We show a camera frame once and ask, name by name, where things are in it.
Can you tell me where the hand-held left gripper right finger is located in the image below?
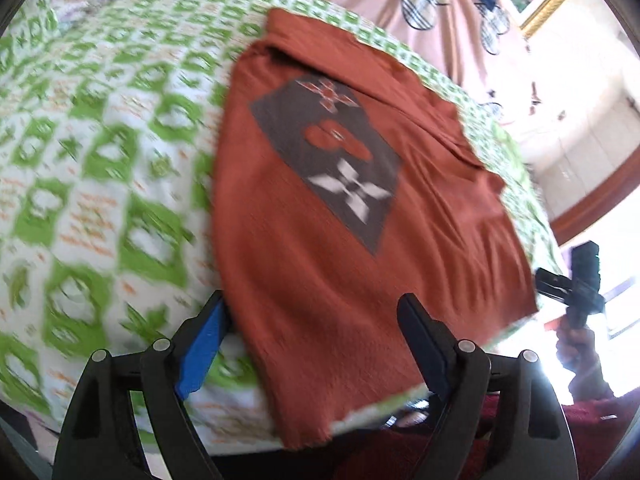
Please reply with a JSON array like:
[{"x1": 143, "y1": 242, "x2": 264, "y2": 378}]
[{"x1": 397, "y1": 293, "x2": 581, "y2": 480}]

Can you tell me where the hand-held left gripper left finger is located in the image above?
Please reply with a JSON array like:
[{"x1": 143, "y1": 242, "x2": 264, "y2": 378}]
[{"x1": 52, "y1": 290, "x2": 231, "y2": 480}]

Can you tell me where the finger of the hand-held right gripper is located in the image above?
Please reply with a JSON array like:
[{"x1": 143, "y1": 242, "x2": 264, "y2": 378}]
[{"x1": 535, "y1": 268, "x2": 575, "y2": 302}]

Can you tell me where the rust orange shirt grey patch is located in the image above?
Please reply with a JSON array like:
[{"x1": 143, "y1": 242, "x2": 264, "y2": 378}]
[{"x1": 209, "y1": 7, "x2": 540, "y2": 451}]

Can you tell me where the person's right forearm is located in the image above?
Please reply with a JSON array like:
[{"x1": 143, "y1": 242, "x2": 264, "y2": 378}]
[{"x1": 567, "y1": 357, "x2": 621, "y2": 406}]

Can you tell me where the person's right hand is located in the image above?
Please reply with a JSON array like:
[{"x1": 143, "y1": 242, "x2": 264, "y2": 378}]
[{"x1": 555, "y1": 314, "x2": 603, "y2": 377}]

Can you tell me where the reddish brown wooden trim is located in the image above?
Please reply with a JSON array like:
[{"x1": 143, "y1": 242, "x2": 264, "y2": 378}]
[{"x1": 547, "y1": 157, "x2": 640, "y2": 247}]

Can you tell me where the person's maroon clothing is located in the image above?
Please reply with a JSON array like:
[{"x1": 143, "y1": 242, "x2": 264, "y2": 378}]
[{"x1": 332, "y1": 392, "x2": 628, "y2": 480}]

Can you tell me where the green white patterned blanket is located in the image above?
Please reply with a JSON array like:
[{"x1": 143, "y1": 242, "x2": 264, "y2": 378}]
[{"x1": 0, "y1": 0, "x2": 568, "y2": 457}]

